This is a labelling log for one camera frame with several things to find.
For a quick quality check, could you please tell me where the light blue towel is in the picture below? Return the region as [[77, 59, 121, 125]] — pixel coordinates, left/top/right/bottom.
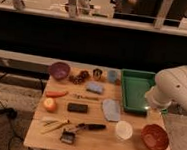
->
[[102, 99, 121, 122]]

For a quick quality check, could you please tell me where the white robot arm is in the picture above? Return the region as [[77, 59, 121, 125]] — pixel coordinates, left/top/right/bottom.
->
[[144, 65, 187, 111]]

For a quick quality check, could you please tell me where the purple bowl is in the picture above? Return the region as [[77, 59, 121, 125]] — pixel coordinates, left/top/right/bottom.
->
[[48, 62, 71, 80]]

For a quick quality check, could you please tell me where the red bowl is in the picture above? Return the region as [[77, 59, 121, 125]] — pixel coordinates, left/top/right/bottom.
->
[[141, 124, 170, 150]]

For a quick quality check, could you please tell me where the small metal cup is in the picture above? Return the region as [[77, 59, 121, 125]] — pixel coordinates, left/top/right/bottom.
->
[[92, 69, 102, 81]]

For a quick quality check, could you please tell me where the blue sponge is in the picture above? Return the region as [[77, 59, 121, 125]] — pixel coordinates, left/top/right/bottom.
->
[[86, 81, 104, 94]]

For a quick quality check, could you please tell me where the light blue cup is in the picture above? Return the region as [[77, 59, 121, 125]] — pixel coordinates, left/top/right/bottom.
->
[[107, 70, 118, 84]]

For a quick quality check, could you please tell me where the small metal utensil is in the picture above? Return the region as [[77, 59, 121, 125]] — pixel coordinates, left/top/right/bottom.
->
[[73, 94, 99, 101]]

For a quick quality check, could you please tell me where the black rectangular block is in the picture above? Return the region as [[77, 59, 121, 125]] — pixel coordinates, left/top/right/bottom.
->
[[67, 103, 88, 114]]

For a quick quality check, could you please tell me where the green plastic tray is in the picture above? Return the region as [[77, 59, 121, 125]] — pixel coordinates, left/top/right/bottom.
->
[[121, 69, 155, 115]]

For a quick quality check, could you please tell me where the orange carrot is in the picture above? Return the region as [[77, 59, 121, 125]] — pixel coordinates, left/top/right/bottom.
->
[[46, 91, 68, 98]]

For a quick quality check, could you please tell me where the orange apple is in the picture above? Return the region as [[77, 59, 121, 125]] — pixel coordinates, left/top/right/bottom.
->
[[43, 98, 57, 112]]

